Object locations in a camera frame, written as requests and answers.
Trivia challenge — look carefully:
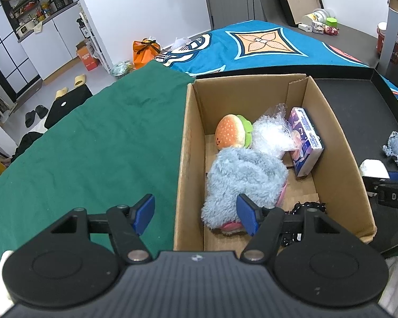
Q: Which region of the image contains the burger plush toy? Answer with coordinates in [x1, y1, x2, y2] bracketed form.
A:
[214, 114, 254, 152]

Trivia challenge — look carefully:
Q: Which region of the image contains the green cloth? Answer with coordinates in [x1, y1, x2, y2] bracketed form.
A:
[0, 60, 195, 270]

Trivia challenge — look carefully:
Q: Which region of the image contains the grey post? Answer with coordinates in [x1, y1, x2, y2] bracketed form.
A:
[378, 0, 398, 74]

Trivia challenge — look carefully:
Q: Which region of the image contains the orange paper bag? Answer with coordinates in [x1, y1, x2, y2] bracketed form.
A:
[133, 39, 162, 70]

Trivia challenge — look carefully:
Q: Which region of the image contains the white plastic jar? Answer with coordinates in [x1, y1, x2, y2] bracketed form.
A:
[302, 8, 332, 26]

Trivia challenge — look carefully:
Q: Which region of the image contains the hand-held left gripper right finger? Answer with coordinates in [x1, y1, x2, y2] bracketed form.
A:
[236, 193, 349, 264]

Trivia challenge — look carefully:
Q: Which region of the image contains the purple printed box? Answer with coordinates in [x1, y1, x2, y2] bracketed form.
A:
[287, 107, 325, 178]

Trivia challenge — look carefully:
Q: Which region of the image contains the white cabinet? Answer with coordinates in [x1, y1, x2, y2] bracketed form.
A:
[18, 2, 110, 81]

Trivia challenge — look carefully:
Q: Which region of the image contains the red bucket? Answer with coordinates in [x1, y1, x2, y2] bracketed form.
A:
[376, 22, 389, 55]

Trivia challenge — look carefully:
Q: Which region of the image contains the black stool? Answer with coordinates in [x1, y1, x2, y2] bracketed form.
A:
[44, 85, 93, 130]

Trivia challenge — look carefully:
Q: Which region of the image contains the white wire rack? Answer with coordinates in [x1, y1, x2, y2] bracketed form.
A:
[78, 5, 114, 70]

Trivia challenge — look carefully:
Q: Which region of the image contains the cluttered kitchen shelf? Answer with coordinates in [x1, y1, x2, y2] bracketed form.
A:
[0, 0, 79, 41]

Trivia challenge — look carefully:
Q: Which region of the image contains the orange cardboard box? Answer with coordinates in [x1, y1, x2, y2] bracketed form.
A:
[76, 41, 100, 71]

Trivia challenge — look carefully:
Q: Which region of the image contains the fluffy grey-blue plush toy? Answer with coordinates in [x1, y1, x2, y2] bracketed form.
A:
[201, 147, 289, 236]

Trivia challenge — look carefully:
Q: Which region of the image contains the grey door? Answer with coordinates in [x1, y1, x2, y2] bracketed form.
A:
[201, 0, 266, 30]

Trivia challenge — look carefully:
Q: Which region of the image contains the pile of black clothes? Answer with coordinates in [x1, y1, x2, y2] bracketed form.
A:
[11, 132, 44, 163]

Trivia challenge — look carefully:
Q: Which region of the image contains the black tray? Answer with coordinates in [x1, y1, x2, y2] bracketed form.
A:
[313, 68, 398, 256]

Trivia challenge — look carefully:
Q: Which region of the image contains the clear bubble wrap bag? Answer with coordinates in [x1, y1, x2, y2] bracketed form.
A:
[252, 103, 300, 158]

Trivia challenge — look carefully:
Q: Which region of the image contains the small white soft block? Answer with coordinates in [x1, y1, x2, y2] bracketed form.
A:
[360, 160, 391, 180]

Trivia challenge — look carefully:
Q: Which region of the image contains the blue printed blanket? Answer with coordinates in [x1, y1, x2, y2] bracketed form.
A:
[154, 20, 398, 124]

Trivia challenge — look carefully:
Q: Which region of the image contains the white plastic bag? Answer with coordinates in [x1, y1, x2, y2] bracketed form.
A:
[171, 36, 192, 51]

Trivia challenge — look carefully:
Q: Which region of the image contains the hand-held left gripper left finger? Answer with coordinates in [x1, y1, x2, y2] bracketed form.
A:
[50, 193, 156, 264]

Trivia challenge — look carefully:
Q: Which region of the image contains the greenish plastic bag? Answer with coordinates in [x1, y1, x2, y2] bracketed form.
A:
[110, 60, 135, 77]

